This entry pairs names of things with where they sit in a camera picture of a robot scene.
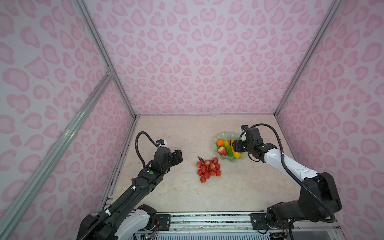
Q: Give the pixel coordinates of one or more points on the green yellow mango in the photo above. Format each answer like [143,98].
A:
[228,148]

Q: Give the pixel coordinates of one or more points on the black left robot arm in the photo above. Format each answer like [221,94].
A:
[123,218]

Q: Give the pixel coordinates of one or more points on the aluminium post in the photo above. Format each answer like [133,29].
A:
[92,29]
[327,21]

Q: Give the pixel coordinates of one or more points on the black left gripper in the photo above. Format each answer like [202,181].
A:
[176,160]

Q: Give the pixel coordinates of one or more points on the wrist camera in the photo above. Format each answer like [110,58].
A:
[161,143]
[244,127]

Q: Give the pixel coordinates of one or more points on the light green scalloped fruit bowl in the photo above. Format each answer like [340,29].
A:
[226,137]

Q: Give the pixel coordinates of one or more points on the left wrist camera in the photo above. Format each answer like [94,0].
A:
[161,143]

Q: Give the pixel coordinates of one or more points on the small orange tangerine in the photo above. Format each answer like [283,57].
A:
[220,143]

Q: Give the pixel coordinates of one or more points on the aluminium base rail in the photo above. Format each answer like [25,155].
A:
[236,226]

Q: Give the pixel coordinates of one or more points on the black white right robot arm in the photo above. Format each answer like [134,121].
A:
[319,199]

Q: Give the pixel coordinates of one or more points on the back right aluminium post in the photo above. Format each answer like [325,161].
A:
[327,21]

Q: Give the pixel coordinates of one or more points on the red lychee bunch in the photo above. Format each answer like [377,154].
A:
[208,168]

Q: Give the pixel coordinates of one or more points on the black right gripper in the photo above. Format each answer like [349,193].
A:
[237,145]

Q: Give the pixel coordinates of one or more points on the back left aluminium post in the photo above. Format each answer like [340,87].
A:
[92,29]

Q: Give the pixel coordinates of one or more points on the left diagonal aluminium strut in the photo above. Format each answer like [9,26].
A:
[21,204]

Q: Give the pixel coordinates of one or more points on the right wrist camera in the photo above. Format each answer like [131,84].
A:
[244,127]

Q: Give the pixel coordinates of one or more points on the yellow orange mango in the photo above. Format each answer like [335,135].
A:
[235,154]

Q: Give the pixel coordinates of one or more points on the red fake peach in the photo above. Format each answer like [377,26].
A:
[222,151]

